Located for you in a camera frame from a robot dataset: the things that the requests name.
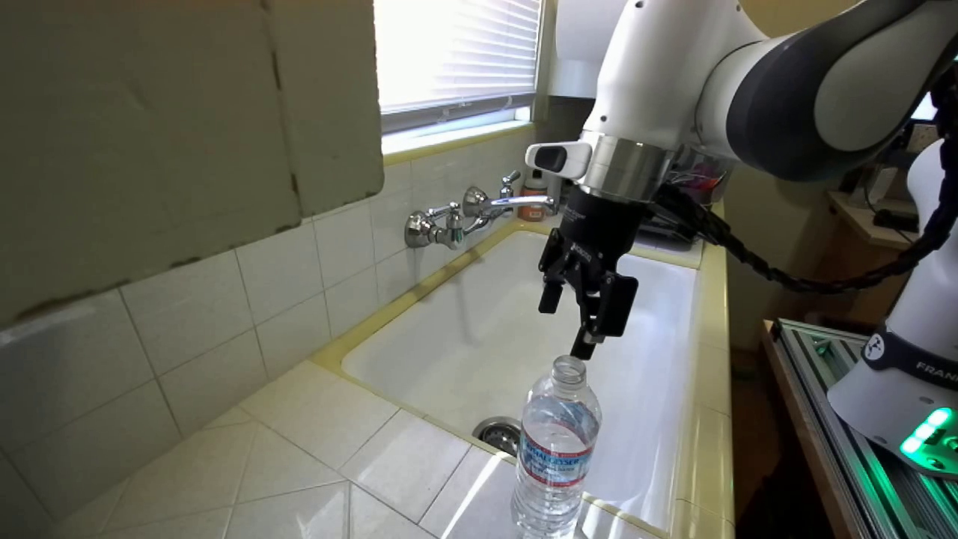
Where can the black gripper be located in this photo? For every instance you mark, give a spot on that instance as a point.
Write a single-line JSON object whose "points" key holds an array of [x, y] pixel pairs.
{"points": [[599, 229]]}

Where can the clear plastic water bottle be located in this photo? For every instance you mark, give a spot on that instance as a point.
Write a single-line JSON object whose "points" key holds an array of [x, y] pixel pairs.
{"points": [[554, 449]]}

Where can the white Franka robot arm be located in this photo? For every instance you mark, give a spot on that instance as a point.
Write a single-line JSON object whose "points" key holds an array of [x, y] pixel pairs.
{"points": [[661, 61]]}

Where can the soap pump bottle orange label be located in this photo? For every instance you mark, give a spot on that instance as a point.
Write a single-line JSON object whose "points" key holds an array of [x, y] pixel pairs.
{"points": [[533, 205]]}

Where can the white sink basin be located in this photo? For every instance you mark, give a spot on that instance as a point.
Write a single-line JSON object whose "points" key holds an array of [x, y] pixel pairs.
{"points": [[481, 329]]}

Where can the dark dish rack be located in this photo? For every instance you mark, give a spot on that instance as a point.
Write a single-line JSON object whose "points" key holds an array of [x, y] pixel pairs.
{"points": [[679, 229]]}

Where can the metal sink drain strainer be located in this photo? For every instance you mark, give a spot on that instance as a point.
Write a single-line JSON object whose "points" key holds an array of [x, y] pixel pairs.
{"points": [[499, 435]]}

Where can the white window blinds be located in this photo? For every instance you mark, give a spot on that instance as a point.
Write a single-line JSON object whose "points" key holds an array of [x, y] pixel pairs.
{"points": [[454, 47]]}

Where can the wooden side desk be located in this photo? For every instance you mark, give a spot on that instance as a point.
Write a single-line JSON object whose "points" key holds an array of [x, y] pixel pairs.
{"points": [[858, 214]]}

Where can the beige cardboard panel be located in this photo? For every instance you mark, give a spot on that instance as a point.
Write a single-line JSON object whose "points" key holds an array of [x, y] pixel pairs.
{"points": [[152, 130]]}

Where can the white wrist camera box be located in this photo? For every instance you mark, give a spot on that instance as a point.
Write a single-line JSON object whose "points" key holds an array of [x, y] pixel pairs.
{"points": [[557, 155]]}

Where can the chrome wall faucet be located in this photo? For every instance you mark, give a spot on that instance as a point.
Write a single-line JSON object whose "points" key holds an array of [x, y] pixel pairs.
{"points": [[450, 218]]}

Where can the aluminium frame robot table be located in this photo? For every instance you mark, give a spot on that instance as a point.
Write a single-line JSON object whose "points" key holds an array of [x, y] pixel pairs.
{"points": [[849, 467]]}

